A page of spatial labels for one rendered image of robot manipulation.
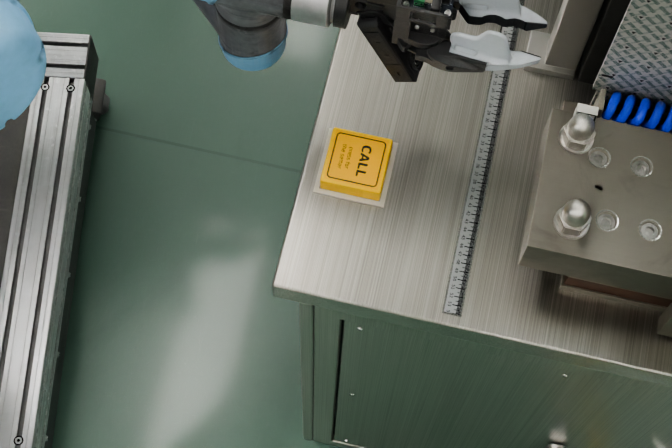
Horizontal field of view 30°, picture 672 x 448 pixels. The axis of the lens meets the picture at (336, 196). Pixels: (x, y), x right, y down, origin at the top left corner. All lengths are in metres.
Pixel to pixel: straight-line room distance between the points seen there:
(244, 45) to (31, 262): 0.89
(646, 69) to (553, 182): 0.15
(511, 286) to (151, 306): 1.07
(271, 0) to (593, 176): 0.38
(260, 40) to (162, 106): 1.15
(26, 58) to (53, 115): 1.18
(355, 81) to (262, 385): 0.92
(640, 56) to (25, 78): 0.61
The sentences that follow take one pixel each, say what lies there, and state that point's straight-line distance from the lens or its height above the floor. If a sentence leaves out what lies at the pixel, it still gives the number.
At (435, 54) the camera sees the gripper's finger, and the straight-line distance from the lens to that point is 1.28.
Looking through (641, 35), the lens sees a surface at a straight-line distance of 1.28.
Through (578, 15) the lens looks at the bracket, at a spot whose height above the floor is 1.03.
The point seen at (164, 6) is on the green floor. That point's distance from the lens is 2.60.
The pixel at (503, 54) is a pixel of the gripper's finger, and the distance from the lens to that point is 1.27.
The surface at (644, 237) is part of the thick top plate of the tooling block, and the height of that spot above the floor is 1.03.
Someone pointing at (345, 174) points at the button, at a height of 0.92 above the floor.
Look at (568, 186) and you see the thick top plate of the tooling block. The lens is 1.31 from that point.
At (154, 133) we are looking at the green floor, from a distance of 2.47.
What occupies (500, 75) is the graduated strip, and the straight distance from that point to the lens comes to 1.51.
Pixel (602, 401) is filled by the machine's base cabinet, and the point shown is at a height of 0.73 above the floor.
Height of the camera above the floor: 2.22
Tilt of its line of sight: 68 degrees down
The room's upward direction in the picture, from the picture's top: 3 degrees clockwise
